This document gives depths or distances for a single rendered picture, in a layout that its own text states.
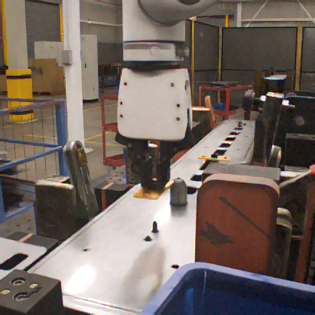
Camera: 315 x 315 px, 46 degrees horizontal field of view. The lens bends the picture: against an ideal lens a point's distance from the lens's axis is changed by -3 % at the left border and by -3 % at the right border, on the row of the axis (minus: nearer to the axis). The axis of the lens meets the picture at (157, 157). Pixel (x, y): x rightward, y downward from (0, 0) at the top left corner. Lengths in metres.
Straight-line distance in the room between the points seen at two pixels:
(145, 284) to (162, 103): 0.23
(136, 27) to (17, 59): 7.72
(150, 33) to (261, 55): 8.16
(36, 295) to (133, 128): 0.29
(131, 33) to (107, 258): 0.30
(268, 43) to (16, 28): 5.25
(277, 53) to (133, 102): 8.09
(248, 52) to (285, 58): 0.82
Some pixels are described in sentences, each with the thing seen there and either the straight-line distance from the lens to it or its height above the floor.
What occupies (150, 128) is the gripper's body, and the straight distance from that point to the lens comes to 0.52.
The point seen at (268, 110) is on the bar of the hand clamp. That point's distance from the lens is 0.49.
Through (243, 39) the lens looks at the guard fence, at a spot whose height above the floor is 1.73.
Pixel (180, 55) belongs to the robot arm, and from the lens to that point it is 0.52.
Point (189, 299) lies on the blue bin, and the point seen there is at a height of 1.14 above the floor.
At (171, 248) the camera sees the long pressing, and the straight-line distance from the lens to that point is 0.54.
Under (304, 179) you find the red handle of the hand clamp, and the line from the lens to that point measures 0.51.
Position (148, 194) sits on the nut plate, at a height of 1.07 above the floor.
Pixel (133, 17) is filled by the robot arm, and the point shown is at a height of 1.31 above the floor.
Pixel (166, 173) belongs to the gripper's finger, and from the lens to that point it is 0.54.
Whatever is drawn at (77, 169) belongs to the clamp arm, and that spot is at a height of 1.07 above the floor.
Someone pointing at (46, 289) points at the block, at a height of 1.08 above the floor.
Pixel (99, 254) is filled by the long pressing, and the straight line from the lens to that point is 0.53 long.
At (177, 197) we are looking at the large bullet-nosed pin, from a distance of 0.68.
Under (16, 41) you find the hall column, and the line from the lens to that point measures 8.20.
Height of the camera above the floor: 1.26
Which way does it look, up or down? 15 degrees down
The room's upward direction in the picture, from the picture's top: straight up
